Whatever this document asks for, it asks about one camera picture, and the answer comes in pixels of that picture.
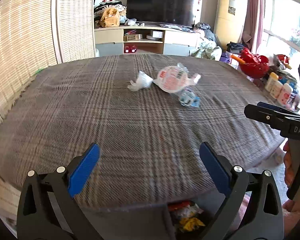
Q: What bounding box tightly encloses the yellow cap lotion bottle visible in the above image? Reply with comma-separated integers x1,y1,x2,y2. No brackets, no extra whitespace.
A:
264,72,279,92

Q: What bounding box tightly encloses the right hand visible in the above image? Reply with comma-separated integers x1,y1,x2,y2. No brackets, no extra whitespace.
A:
283,141,294,187

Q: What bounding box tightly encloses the gold wrapper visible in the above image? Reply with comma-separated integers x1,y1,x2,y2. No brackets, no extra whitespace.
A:
180,217,205,232

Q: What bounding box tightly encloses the white crumpled tissue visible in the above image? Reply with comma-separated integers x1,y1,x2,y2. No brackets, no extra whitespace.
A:
127,71,153,92

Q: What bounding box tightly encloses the blue white crumpled wrapper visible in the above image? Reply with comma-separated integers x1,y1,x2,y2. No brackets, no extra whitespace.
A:
178,88,200,108

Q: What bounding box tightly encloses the beige standing air conditioner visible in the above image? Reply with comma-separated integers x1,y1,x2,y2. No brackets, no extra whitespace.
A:
214,0,248,49

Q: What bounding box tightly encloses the beige tv cabinet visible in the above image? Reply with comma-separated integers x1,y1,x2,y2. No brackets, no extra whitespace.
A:
94,25,202,56

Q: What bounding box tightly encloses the grey plaid table cloth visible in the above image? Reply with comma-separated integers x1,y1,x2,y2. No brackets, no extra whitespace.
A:
0,54,283,209

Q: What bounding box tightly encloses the tan plush backpack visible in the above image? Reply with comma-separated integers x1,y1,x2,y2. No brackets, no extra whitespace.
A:
100,7,120,28

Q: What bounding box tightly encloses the black flat television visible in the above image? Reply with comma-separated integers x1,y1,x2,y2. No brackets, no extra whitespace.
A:
126,0,195,26

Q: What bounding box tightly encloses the pink fluffy garment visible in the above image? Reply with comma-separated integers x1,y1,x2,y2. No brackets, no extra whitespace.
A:
229,191,300,239

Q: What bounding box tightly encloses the pink curtain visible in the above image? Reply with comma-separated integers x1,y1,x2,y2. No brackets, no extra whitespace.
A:
242,0,264,53

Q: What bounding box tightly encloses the pink label white bottle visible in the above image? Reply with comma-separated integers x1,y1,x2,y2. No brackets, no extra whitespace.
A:
277,83,293,106

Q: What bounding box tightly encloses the dark grey trash bin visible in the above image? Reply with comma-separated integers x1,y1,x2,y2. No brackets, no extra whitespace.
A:
82,192,225,239

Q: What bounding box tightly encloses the white cream bottle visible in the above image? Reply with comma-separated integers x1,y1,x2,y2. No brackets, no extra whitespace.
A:
270,80,283,100

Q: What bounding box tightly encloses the woven bamboo folding screen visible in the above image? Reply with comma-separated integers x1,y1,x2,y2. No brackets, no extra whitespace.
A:
0,0,95,123

